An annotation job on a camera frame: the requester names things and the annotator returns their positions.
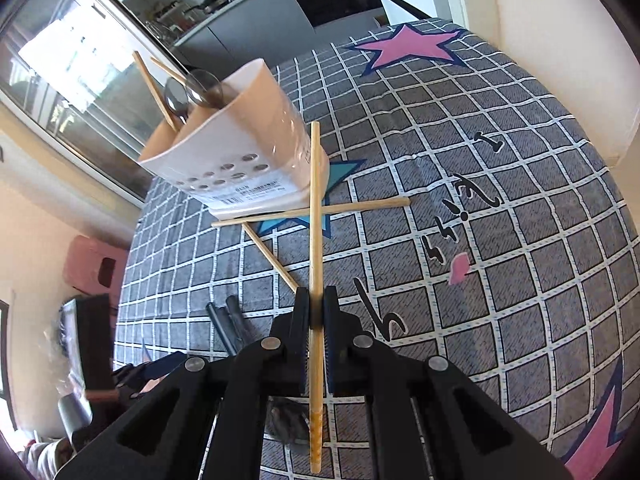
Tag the blue-banded bamboo chopstick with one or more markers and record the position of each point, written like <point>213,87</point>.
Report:
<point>270,257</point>

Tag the tall pink plastic stool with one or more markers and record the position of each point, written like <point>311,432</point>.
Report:
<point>87,260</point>

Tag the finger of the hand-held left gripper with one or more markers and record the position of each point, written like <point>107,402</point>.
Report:
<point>162,364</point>
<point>130,379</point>

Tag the sliding glass door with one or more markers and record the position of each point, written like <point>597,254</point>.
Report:
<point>75,60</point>

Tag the beige plastic utensil holder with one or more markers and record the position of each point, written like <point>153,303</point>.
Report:
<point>240,125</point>

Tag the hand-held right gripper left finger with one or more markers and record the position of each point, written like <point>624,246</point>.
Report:
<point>303,330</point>

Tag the black upright panel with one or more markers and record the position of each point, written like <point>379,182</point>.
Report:
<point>92,340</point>

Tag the grey base cabinet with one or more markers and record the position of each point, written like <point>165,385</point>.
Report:
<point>250,25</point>

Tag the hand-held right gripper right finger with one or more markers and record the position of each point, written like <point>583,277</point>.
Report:
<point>331,360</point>

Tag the grey checked tablecloth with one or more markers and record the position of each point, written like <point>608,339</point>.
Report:
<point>450,125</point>

